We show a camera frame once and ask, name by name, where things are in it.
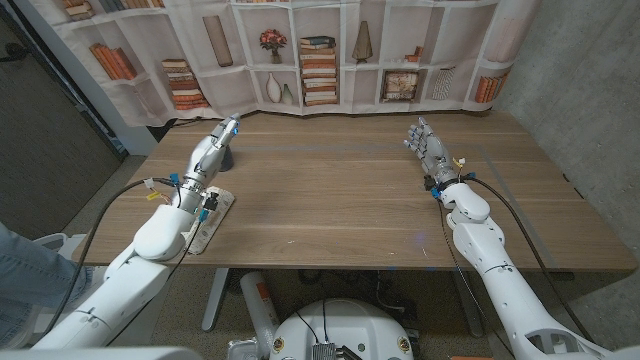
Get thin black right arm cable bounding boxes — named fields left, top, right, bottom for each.
left=437, top=199, right=516, bottom=359

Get white table leg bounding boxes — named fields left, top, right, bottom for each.
left=201, top=268, right=231, bottom=333

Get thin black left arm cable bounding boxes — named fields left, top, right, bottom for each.
left=107, top=219, right=204, bottom=346

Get white plastic platform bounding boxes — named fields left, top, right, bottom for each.
left=19, top=232, right=131, bottom=349

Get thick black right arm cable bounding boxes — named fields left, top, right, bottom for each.
left=467, top=174, right=596, bottom=344

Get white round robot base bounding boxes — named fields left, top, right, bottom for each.
left=269, top=298, right=415, bottom=360

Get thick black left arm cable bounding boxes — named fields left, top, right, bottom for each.
left=42, top=177, right=176, bottom=341

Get white cylinder with orange label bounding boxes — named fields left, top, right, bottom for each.
left=239, top=271, right=281, bottom=359

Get printed bookshelf backdrop cloth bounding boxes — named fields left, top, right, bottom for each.
left=29, top=0, right=544, bottom=128

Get black door handle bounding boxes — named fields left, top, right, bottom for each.
left=0, top=42, right=29, bottom=64

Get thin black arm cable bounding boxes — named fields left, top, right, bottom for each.
left=107, top=219, right=204, bottom=346
left=437, top=199, right=516, bottom=359

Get dark blue cup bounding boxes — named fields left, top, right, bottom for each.
left=218, top=144, right=235, bottom=173

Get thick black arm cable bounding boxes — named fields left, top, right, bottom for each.
left=42, top=177, right=176, bottom=341
left=467, top=174, right=596, bottom=344

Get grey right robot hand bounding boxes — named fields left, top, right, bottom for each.
left=403, top=116, right=464, bottom=190

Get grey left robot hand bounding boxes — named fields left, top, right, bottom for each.
left=179, top=113, right=242, bottom=202

